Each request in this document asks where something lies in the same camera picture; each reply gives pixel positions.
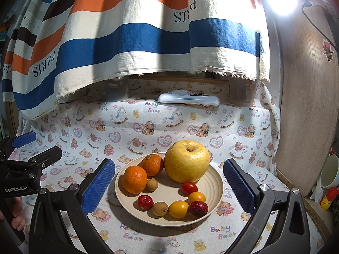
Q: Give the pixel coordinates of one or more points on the orange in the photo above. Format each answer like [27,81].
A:
[134,179]
[152,164]

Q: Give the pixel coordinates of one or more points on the cartoon sticker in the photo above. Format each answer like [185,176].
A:
[328,50]

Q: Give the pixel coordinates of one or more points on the white flat device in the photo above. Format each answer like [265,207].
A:
[188,98]

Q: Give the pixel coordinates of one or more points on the small brown kiwi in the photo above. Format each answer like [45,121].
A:
[151,184]
[160,208]

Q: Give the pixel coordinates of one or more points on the person's left hand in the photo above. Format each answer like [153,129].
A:
[19,211]

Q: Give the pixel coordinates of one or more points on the white mug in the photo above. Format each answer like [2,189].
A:
[331,172]

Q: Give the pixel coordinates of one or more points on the clear plastic box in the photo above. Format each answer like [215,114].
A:
[243,94]
[117,91]

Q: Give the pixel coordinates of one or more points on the bear print tablecloth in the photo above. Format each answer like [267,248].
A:
[159,127]

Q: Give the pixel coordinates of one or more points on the small red plum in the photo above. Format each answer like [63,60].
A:
[145,202]

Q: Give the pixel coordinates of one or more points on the small yellow tomato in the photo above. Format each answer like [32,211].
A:
[178,209]

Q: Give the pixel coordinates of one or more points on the cream round plate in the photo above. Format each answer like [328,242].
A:
[169,190]

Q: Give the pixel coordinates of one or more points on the striped hanging cloth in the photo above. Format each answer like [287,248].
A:
[132,45]

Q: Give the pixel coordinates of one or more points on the dark red plum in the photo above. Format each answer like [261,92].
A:
[198,208]

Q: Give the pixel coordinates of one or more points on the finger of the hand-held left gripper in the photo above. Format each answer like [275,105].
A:
[25,139]
[47,156]

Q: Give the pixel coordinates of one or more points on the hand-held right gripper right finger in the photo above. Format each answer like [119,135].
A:
[239,187]

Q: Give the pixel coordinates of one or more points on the small orange tomato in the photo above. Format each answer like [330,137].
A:
[196,197]

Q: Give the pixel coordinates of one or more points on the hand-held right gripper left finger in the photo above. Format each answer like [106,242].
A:
[98,187]

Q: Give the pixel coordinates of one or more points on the red cherry tomato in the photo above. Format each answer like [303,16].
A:
[189,187]

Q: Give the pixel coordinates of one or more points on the red and yellow toy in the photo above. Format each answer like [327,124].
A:
[328,199]

